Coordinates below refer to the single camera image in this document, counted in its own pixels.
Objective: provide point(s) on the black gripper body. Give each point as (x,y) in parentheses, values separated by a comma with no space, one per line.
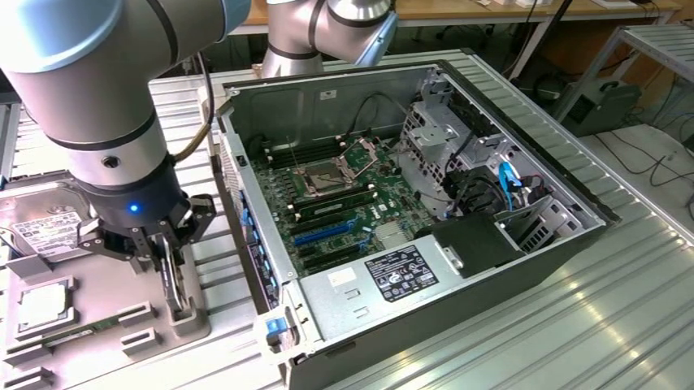
(135,195)

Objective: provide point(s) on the black graphics card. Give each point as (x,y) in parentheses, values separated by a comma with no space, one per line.
(176,288)

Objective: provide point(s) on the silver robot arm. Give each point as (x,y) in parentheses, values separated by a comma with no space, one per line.
(81,101)

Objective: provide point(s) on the silver hard disk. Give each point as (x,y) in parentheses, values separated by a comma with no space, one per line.
(37,239)

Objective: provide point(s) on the grey parts rack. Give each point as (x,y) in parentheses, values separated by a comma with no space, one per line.
(108,292)

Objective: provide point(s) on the silver CPU chip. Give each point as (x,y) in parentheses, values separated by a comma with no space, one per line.
(45,304)

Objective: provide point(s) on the black expansion slot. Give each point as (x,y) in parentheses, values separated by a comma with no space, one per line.
(333,262)
(327,252)
(319,226)

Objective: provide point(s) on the green RAM stick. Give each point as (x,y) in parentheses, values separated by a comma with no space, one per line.
(81,332)

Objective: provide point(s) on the blue expansion slot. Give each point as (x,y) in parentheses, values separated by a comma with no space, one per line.
(321,237)

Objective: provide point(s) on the CPU socket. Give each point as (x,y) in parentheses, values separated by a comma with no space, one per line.
(324,180)

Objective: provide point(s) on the metal socket cover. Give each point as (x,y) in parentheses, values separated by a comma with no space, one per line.
(344,160)

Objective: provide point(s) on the blue case latch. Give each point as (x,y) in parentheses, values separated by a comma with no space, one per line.
(275,327)

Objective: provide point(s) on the green motherboard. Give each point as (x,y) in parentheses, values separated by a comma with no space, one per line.
(379,191)

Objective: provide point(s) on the silver power supply unit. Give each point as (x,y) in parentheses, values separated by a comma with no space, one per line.
(347,300)

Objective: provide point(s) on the silver chipset heatsink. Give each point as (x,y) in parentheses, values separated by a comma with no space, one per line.
(391,237)

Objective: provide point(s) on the silver disk bay cage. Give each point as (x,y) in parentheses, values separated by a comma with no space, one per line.
(428,138)

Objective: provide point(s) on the black plastic shroud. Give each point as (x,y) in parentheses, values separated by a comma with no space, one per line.
(476,243)

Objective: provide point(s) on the black and silver PC case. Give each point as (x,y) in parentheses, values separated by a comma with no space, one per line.
(487,317)

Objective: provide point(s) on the silver vented disk bay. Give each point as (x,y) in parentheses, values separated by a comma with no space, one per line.
(542,231)

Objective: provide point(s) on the wooden desk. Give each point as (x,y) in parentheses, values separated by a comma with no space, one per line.
(487,12)

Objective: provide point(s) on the black floor unit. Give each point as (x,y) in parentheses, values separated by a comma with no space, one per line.
(607,105)

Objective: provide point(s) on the white side table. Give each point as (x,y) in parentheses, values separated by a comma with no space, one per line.
(671,138)

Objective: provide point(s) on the metal slat table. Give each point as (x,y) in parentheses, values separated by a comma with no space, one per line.
(660,44)

